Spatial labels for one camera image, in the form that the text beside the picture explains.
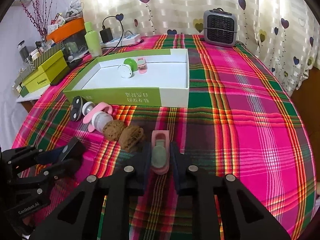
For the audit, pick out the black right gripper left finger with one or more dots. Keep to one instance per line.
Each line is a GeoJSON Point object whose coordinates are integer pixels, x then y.
{"type": "Point", "coordinates": [129, 181]}

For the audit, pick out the grey portable heater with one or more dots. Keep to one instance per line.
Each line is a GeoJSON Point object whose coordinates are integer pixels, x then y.
{"type": "Point", "coordinates": [220, 27]}

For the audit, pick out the striped box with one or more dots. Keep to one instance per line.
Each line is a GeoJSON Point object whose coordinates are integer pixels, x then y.
{"type": "Point", "coordinates": [37, 62]}

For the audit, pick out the red twig decoration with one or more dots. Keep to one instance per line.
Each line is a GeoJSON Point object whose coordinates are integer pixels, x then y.
{"type": "Point", "coordinates": [40, 16]}

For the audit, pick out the yellow green gift box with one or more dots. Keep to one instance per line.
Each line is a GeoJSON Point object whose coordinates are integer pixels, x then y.
{"type": "Point", "coordinates": [44, 74]}

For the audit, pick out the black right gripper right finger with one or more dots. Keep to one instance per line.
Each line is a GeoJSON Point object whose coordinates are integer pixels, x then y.
{"type": "Point", "coordinates": [192, 181]}

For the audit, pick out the green white cardboard box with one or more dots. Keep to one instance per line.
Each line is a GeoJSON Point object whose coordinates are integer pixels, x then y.
{"type": "Point", "coordinates": [164, 84]}

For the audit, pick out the pink plaid bedspread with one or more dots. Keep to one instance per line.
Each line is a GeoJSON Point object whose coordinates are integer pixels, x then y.
{"type": "Point", "coordinates": [239, 121]}

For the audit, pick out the pink green clip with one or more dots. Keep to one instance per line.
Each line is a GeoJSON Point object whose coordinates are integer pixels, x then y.
{"type": "Point", "coordinates": [160, 151]}
{"type": "Point", "coordinates": [141, 64]}

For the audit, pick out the light green bottle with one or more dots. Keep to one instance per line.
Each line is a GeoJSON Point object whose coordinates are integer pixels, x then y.
{"type": "Point", "coordinates": [92, 40]}

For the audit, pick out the pink handle clear jar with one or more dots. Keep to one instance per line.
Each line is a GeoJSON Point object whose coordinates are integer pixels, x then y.
{"type": "Point", "coordinates": [96, 116]}

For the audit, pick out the heart pattern curtain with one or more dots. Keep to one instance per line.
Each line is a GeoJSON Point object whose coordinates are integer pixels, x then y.
{"type": "Point", "coordinates": [283, 34]}

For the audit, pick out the black electric shaver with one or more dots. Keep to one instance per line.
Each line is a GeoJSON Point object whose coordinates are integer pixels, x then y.
{"type": "Point", "coordinates": [76, 108]}

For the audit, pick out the brown walnut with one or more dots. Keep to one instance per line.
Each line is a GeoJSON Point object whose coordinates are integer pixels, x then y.
{"type": "Point", "coordinates": [113, 129]}
{"type": "Point", "coordinates": [131, 138]}

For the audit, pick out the green white roller massager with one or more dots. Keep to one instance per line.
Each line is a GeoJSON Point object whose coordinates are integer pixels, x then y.
{"type": "Point", "coordinates": [127, 68]}

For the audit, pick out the white blue power strip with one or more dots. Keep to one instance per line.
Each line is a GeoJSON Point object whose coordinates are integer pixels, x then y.
{"type": "Point", "coordinates": [125, 41]}

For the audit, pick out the orange tray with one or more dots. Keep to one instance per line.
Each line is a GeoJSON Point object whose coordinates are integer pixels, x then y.
{"type": "Point", "coordinates": [67, 30]}

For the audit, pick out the black charger plug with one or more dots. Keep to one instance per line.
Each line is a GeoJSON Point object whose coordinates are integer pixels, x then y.
{"type": "Point", "coordinates": [106, 35]}

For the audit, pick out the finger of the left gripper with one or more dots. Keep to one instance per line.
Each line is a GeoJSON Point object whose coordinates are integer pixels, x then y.
{"type": "Point", "coordinates": [55, 167]}
{"type": "Point", "coordinates": [75, 146]}

